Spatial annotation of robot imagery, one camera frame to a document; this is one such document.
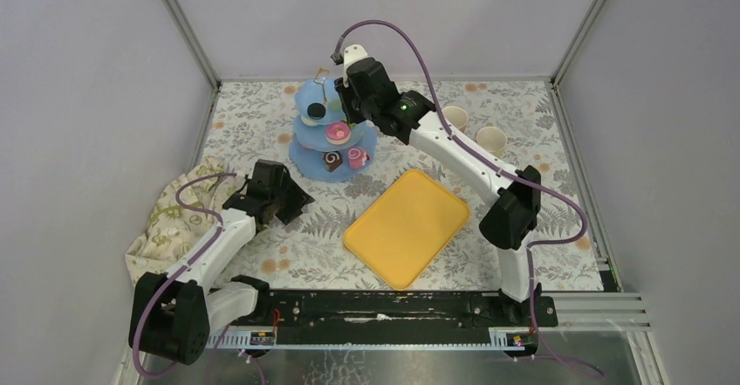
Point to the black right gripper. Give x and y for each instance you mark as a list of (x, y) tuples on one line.
[(344, 93)]

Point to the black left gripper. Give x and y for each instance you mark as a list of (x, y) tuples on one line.
[(283, 198)]

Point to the pink sprinkled donut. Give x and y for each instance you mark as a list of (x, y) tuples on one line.
[(338, 133)]

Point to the chocolate swirl roll cake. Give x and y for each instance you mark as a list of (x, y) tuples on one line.
[(332, 160)]

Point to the black sandwich cookie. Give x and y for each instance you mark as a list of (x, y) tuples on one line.
[(315, 111)]

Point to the blue three-tier cake stand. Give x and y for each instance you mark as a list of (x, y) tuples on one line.
[(309, 143)]

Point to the pink swirl roll cake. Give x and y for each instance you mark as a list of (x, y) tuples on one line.
[(357, 157)]

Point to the white glazed donut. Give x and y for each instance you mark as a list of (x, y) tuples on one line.
[(308, 122)]

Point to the pink ceramic mug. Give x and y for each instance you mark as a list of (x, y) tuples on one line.
[(456, 117)]

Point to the yellow serving tray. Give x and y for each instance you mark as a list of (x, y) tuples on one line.
[(403, 231)]

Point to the green ceramic mug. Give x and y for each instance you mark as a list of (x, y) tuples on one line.
[(493, 140)]

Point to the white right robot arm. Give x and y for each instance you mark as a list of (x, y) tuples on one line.
[(512, 196)]

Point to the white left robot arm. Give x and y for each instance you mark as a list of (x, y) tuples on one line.
[(175, 312)]

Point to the beige printed cloth bag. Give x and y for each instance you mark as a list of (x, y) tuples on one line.
[(182, 215)]

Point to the floral tablecloth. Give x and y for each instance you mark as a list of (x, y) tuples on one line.
[(253, 120)]

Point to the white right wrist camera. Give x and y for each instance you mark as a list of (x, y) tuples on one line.
[(351, 55)]

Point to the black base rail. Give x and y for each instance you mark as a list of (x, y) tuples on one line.
[(435, 318)]

